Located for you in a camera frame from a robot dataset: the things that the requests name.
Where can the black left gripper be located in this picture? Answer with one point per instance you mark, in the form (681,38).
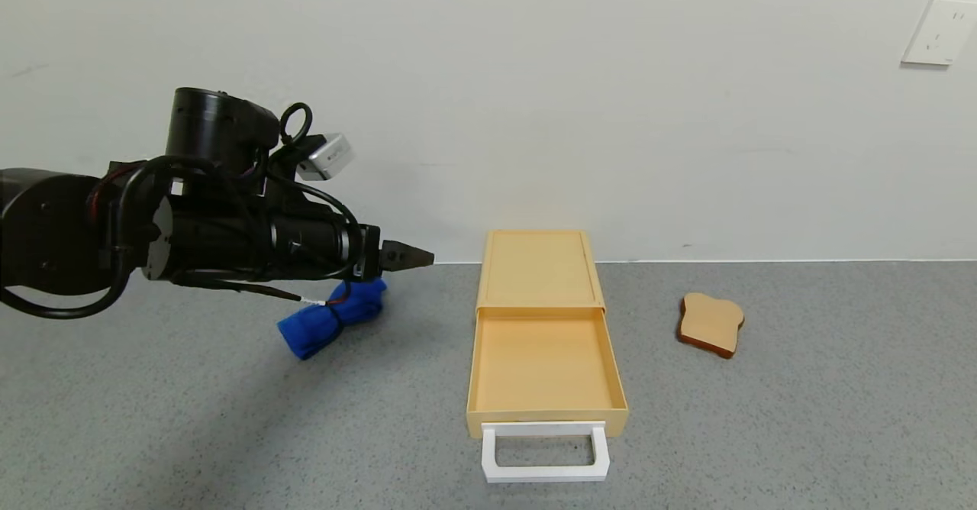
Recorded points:
(369,253)

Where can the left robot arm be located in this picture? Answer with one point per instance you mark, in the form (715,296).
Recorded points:
(76,227)

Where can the blue rolled cloth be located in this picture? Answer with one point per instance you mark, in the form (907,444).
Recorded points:
(313,334)

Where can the toy toast slice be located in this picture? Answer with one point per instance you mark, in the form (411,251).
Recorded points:
(710,325)

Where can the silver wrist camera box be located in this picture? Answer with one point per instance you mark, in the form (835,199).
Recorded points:
(327,157)

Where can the white wall socket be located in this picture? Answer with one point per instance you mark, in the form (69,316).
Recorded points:
(940,30)

